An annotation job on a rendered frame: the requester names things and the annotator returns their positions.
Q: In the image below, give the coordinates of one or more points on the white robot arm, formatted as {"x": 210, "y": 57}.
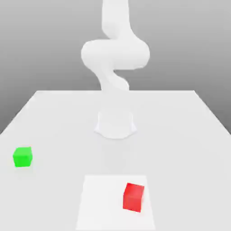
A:
{"x": 115, "y": 54}

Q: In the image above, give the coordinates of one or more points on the small red cube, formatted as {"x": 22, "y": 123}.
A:
{"x": 133, "y": 197}

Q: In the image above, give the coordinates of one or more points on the small green cube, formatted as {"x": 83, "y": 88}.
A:
{"x": 22, "y": 157}

